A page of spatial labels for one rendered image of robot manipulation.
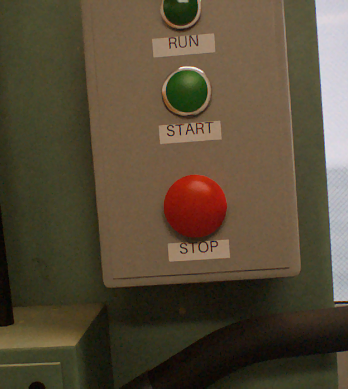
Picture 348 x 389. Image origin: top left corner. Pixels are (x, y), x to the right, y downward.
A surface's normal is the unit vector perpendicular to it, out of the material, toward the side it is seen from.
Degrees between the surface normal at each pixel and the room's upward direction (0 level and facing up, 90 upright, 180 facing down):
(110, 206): 90
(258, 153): 90
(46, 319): 0
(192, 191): 81
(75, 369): 90
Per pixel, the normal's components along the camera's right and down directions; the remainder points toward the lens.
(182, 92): -0.11, 0.09
